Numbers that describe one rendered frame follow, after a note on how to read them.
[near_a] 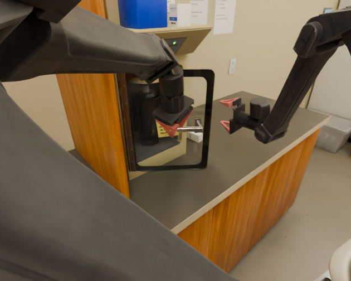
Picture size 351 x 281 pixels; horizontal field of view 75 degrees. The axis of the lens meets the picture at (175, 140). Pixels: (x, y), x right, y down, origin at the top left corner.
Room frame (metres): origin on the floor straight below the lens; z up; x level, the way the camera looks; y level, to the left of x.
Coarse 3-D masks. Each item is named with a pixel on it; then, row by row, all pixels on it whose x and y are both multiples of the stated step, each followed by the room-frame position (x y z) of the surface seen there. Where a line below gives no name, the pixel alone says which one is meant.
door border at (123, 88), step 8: (120, 80) 0.72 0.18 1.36; (120, 88) 0.72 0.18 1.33; (120, 96) 0.72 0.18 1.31; (128, 104) 0.72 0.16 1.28; (128, 112) 0.72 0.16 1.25; (128, 120) 0.72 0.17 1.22; (128, 128) 0.72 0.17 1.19; (128, 136) 0.72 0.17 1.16; (128, 144) 0.72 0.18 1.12; (128, 152) 0.72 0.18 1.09
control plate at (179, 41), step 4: (164, 40) 0.74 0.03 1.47; (168, 40) 0.76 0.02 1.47; (172, 40) 0.77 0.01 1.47; (176, 40) 0.78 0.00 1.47; (180, 40) 0.79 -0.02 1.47; (184, 40) 0.81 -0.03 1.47; (168, 44) 0.77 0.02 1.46; (172, 44) 0.78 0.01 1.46; (176, 44) 0.80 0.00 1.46; (180, 44) 0.81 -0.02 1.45; (172, 48) 0.80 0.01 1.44; (176, 48) 0.82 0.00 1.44; (176, 52) 0.84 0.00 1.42
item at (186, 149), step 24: (192, 72) 0.73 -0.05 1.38; (144, 96) 0.73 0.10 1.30; (192, 96) 0.73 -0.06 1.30; (144, 120) 0.73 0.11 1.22; (192, 120) 0.73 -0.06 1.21; (144, 144) 0.73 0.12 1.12; (168, 144) 0.73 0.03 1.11; (192, 144) 0.73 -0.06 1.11; (144, 168) 0.72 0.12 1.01; (168, 168) 0.73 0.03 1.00; (192, 168) 0.73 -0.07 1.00
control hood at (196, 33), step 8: (192, 24) 0.88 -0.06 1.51; (200, 24) 0.88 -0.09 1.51; (136, 32) 0.65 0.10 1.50; (144, 32) 0.67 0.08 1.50; (152, 32) 0.69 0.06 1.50; (160, 32) 0.71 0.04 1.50; (168, 32) 0.73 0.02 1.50; (176, 32) 0.75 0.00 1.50; (184, 32) 0.77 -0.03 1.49; (192, 32) 0.80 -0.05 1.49; (200, 32) 0.83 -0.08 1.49; (208, 32) 0.86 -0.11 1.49; (192, 40) 0.84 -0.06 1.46; (200, 40) 0.87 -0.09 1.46; (184, 48) 0.85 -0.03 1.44; (192, 48) 0.88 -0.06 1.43
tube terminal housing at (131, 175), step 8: (104, 0) 0.73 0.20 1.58; (112, 0) 0.74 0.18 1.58; (176, 0) 0.89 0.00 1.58; (184, 0) 0.92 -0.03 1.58; (104, 8) 0.74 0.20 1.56; (112, 8) 0.74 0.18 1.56; (112, 16) 0.74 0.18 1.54; (168, 16) 0.87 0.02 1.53; (168, 24) 0.87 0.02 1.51; (176, 56) 0.89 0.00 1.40; (184, 56) 0.92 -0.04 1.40; (184, 64) 0.92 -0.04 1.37; (120, 112) 0.73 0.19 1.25; (120, 120) 0.73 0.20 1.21; (120, 128) 0.74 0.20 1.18; (128, 168) 0.73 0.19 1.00; (128, 176) 0.73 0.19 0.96; (136, 176) 0.75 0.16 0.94
